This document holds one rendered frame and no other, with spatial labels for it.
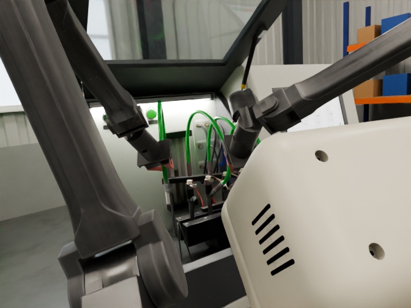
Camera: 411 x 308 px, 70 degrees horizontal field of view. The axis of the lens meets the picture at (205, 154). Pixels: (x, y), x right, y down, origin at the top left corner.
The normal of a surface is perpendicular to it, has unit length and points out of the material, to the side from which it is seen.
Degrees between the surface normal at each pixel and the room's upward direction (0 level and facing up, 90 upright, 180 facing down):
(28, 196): 90
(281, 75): 76
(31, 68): 85
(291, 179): 58
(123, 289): 41
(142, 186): 90
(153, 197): 90
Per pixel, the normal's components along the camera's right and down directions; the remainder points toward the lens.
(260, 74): 0.46, -0.11
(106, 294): -0.20, -0.61
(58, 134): 0.08, 0.08
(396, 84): -0.79, 0.18
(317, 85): -0.48, -0.40
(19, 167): 0.57, 0.11
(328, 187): 0.19, -0.55
